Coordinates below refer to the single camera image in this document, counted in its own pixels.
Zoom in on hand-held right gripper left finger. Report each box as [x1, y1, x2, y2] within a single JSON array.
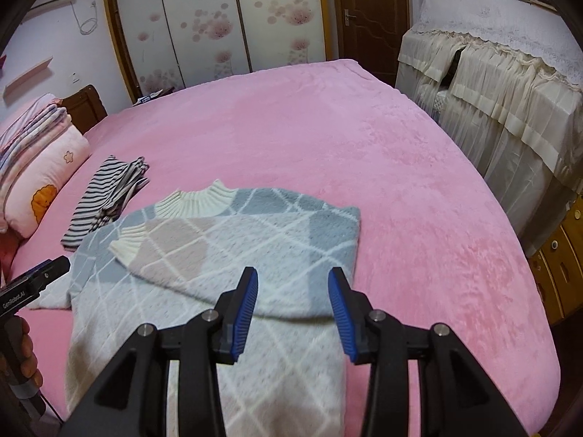
[[68, 266, 259, 437]]

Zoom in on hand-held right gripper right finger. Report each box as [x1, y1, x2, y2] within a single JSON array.
[[328, 266, 517, 437]]

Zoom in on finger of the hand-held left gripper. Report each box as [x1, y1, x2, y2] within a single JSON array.
[[25, 256, 72, 294]]

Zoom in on grey diamond pattern knit sweater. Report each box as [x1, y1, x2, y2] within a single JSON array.
[[30, 180, 361, 437]]

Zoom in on black white striped clothes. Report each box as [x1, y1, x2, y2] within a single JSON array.
[[61, 155, 151, 252]]

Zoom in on person's left hand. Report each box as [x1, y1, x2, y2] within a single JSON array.
[[0, 318, 44, 390]]

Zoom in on pink cartoon print pillow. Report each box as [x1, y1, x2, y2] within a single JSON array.
[[0, 123, 92, 240]]

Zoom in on folded striped quilt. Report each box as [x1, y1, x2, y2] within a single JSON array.
[[0, 93, 74, 178]]

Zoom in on dark wooden headboard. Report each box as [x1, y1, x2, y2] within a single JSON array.
[[61, 84, 109, 135]]

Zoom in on pink plush bed blanket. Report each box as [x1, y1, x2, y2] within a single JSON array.
[[9, 58, 562, 437]]

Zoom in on yellow wooden drawer cabinet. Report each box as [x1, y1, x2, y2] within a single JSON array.
[[528, 200, 583, 326]]

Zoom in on cream pleated furniture cover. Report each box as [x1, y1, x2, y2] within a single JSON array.
[[395, 27, 583, 256]]

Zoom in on floral sliding door wardrobe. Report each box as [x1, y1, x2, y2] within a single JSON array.
[[101, 0, 331, 105]]

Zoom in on brown wooden door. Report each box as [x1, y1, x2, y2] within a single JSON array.
[[330, 0, 413, 87]]

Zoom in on white lace cover cloth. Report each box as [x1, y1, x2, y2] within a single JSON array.
[[419, 0, 583, 92]]

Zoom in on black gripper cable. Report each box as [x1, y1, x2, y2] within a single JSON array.
[[39, 389, 64, 420]]

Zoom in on light wooden wall shelf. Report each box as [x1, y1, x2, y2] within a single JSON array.
[[4, 56, 54, 99]]

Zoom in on white power cord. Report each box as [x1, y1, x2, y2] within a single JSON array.
[[75, 0, 98, 36]]

